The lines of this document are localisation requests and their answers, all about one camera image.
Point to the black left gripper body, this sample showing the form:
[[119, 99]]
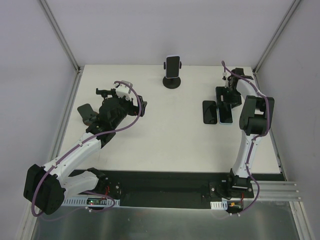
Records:
[[136, 105]]

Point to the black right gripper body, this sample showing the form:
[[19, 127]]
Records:
[[227, 95]]

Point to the blue case smartphone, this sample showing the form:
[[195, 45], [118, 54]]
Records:
[[225, 115]]

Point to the black round base phone stand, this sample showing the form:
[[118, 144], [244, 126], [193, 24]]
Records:
[[103, 92]]

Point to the black smartphone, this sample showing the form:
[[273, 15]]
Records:
[[209, 112]]

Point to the wooden base phone stand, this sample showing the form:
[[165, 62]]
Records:
[[87, 114]]

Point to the lilac case smartphone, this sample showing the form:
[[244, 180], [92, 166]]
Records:
[[172, 66]]

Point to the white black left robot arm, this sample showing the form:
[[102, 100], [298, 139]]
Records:
[[47, 186]]

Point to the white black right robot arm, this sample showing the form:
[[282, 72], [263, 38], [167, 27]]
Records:
[[254, 122]]

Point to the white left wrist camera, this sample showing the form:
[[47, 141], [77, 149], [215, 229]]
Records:
[[122, 90]]

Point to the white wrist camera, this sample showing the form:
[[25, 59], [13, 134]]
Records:
[[122, 90], [226, 77]]

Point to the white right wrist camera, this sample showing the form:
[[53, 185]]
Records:
[[226, 77]]

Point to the left white cable duct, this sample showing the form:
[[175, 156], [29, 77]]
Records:
[[89, 201]]

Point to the white cable duct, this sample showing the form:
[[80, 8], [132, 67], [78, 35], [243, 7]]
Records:
[[225, 204], [89, 201]]

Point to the right aluminium frame rail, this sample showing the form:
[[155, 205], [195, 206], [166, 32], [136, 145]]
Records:
[[289, 14]]

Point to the aluminium frame rail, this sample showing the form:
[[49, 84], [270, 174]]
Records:
[[28, 221], [289, 14]]

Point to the right white cable duct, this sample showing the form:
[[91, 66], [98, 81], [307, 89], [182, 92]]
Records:
[[225, 204]]

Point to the left aluminium frame rail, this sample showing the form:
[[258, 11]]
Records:
[[28, 221]]

